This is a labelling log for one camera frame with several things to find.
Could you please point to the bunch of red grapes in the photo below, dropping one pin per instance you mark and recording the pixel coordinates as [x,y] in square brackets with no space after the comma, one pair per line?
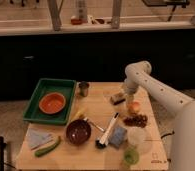
[137,120]

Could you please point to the blue sponge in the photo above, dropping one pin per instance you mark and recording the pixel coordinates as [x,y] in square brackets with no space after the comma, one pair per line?
[117,137]

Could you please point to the yellow banana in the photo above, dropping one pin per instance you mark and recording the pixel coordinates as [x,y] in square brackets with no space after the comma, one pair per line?
[78,114]

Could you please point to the green plastic tray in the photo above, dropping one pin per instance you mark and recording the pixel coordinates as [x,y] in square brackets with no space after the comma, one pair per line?
[46,85]

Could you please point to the orange fruit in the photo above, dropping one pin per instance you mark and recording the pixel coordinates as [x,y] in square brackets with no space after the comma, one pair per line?
[134,108]

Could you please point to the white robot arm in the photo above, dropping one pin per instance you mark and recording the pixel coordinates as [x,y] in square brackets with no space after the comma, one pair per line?
[182,152]

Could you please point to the black stand pole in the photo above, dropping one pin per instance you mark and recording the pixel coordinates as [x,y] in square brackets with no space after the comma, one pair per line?
[2,148]

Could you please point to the black and white brush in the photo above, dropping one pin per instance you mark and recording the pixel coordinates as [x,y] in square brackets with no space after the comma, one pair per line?
[102,141]

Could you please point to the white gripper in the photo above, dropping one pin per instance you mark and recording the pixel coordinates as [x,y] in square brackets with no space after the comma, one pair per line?
[129,97]

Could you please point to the small metal cup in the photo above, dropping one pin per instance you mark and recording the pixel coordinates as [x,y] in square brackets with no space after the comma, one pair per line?
[83,88]

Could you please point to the red object on shelf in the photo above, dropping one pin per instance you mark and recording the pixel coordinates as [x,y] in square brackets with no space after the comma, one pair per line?
[76,21]

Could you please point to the whiteboard eraser block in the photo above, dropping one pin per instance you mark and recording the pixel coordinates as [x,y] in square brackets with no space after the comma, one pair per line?
[117,98]

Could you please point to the purple bowl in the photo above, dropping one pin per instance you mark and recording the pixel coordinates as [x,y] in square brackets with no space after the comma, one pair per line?
[78,132]

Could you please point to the green cucumber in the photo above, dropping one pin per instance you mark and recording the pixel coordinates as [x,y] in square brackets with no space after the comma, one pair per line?
[43,151]

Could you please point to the green lime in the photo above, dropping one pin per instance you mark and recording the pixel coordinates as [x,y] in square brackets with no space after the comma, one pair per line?
[131,156]

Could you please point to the clear plastic cup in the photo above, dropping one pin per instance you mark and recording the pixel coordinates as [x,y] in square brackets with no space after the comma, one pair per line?
[135,136]

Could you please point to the metal spoon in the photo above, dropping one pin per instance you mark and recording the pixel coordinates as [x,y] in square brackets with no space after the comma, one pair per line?
[93,124]

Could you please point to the wooden shelf bench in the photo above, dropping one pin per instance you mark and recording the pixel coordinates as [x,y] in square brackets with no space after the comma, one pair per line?
[30,17]

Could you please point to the grey folded cloth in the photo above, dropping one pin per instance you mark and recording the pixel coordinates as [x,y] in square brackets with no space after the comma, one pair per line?
[37,138]

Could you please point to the orange bowl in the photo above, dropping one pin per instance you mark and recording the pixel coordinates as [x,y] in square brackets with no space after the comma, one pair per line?
[52,103]

